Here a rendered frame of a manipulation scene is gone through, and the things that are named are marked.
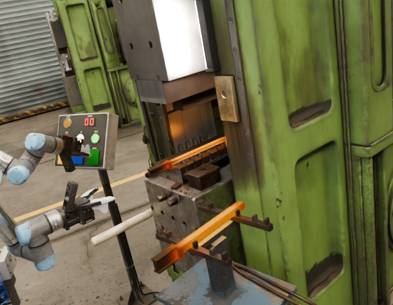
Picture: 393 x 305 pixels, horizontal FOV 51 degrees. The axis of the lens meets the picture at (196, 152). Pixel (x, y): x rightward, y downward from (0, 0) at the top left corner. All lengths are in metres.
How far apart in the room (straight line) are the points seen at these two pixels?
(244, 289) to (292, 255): 0.31
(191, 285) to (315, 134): 0.74
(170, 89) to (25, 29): 7.99
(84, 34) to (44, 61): 3.15
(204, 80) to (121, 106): 4.87
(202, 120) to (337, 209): 0.78
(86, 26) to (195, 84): 4.90
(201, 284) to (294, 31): 0.98
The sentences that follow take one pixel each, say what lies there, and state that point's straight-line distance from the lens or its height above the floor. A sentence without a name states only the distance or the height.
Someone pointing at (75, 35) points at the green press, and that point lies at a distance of 6.51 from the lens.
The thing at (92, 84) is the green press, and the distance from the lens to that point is 6.56.
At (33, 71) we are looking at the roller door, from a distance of 9.53.
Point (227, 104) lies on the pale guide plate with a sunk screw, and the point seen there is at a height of 1.25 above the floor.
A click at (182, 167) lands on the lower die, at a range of 1.72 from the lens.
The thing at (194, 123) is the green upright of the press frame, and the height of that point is 1.07.
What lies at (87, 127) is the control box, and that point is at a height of 1.14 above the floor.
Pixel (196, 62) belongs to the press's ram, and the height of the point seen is 1.41.
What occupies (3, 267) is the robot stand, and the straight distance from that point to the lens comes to 1.94.
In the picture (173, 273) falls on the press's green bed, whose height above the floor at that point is 0.41.
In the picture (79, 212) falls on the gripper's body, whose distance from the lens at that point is 1.58.
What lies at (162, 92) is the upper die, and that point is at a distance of 1.63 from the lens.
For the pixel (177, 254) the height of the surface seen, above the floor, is 0.94.
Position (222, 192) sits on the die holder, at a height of 0.88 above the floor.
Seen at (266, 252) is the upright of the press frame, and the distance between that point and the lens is 1.76.
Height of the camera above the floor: 1.62
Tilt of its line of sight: 20 degrees down
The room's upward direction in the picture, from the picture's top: 11 degrees counter-clockwise
